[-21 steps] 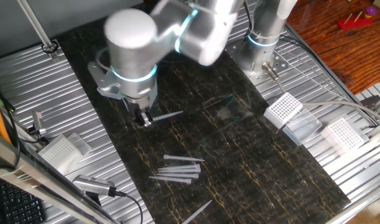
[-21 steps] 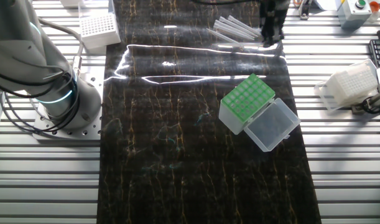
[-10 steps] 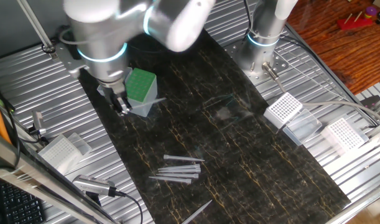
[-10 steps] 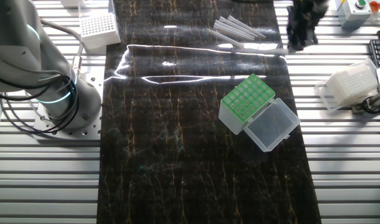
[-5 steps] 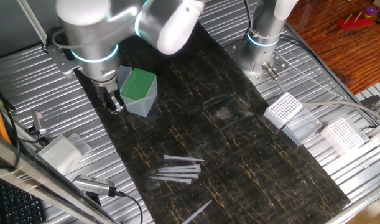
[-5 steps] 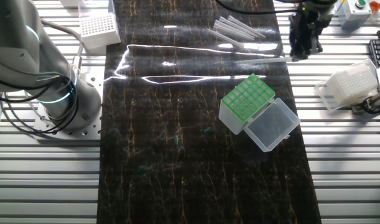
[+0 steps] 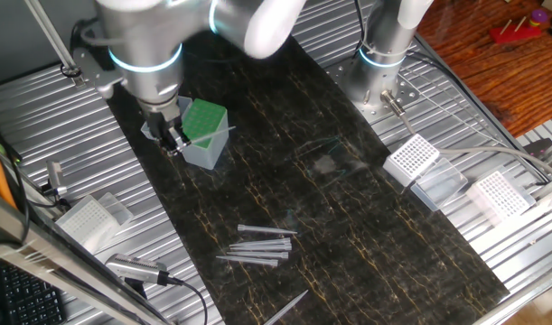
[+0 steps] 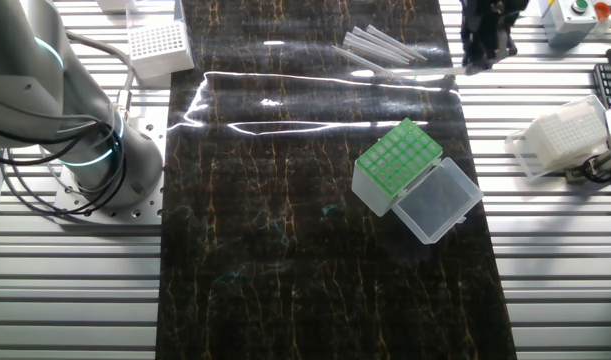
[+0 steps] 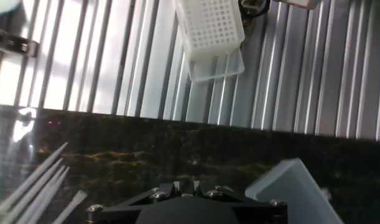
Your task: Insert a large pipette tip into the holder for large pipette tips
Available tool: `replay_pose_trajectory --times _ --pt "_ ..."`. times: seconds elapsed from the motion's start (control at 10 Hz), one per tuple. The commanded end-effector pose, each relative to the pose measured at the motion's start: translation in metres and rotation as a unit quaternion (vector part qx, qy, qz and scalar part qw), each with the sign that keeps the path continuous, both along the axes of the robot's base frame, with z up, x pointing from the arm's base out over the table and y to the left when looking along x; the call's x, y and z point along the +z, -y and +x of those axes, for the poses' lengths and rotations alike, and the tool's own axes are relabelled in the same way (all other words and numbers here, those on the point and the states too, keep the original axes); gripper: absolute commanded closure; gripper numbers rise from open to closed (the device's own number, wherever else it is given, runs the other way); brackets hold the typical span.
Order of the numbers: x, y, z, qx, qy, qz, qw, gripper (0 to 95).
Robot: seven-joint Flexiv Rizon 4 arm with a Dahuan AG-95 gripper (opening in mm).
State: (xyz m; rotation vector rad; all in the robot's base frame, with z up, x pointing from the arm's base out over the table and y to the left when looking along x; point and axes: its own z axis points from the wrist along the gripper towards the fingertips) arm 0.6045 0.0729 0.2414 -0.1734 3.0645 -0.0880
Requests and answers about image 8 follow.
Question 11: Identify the black marble pattern mat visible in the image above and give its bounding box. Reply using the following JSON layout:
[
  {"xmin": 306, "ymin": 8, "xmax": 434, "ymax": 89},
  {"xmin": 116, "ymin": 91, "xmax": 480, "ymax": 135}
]
[{"xmin": 154, "ymin": 0, "xmax": 519, "ymax": 360}]

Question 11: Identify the black camera cable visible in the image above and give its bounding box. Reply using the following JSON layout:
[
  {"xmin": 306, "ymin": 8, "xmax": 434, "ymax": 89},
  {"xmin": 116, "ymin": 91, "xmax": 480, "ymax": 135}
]
[{"xmin": 581, "ymin": 154, "xmax": 611, "ymax": 211}]

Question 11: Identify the black keyboard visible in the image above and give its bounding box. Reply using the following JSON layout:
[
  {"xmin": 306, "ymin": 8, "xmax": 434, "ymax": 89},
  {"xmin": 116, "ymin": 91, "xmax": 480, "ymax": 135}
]
[{"xmin": 592, "ymin": 62, "xmax": 611, "ymax": 110}]

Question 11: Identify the green pipette tip holder box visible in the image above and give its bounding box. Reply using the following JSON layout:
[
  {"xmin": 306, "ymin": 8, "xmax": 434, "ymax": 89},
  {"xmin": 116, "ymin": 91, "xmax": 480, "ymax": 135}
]
[{"xmin": 351, "ymin": 117, "xmax": 485, "ymax": 246}]

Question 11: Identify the grey button control box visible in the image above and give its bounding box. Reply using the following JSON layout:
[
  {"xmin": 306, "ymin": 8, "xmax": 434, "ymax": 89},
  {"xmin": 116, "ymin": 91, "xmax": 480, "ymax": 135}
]
[{"xmin": 538, "ymin": 0, "xmax": 601, "ymax": 50}]

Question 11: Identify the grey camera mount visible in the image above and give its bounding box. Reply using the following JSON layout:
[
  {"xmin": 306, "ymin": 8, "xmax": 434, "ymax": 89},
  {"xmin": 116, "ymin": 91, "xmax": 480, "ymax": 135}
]
[{"xmin": 564, "ymin": 148, "xmax": 611, "ymax": 185}]

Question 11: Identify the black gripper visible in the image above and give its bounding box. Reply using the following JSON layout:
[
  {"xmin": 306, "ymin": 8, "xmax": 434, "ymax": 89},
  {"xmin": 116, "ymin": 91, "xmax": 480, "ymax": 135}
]
[{"xmin": 459, "ymin": 0, "xmax": 530, "ymax": 76}]

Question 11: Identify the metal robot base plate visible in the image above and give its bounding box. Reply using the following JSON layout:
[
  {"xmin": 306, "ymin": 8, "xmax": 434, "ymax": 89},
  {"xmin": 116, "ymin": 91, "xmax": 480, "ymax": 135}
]
[{"xmin": 52, "ymin": 106, "xmax": 170, "ymax": 226}]

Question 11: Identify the grey conduit hose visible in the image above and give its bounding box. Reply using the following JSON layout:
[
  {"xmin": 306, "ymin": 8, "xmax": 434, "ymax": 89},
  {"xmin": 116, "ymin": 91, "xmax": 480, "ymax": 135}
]
[{"xmin": 67, "ymin": 31, "xmax": 137, "ymax": 121}]

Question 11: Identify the white tip rack tilted box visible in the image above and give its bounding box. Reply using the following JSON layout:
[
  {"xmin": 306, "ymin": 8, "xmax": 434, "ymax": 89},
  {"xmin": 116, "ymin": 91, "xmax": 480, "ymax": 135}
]
[{"xmin": 503, "ymin": 93, "xmax": 611, "ymax": 180}]

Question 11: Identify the white tip rack clear lid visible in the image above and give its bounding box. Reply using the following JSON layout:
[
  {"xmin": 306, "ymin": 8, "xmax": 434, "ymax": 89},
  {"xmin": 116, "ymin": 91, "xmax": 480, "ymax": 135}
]
[{"xmin": 125, "ymin": 0, "xmax": 196, "ymax": 81}]

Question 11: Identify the orange capped white tube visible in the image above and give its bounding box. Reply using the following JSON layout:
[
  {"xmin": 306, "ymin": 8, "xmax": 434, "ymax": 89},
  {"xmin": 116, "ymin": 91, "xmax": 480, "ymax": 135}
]
[{"xmin": 591, "ymin": 1, "xmax": 611, "ymax": 37}]

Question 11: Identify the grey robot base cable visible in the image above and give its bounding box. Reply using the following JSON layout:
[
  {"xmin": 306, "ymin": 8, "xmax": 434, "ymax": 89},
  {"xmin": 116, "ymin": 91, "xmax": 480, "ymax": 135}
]
[{"xmin": 0, "ymin": 149, "xmax": 121, "ymax": 220}]

